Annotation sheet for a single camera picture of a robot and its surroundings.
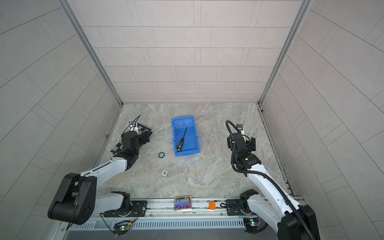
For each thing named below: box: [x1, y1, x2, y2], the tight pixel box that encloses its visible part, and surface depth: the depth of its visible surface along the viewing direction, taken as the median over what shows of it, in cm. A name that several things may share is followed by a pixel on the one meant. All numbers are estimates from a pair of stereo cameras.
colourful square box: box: [174, 195, 192, 211], surface depth 73 cm
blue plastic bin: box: [171, 115, 200, 157], surface depth 100 cm
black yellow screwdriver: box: [177, 127, 188, 151], surface depth 93 cm
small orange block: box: [209, 202, 217, 211], surface depth 72 cm
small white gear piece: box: [161, 169, 169, 177], surface depth 84 cm
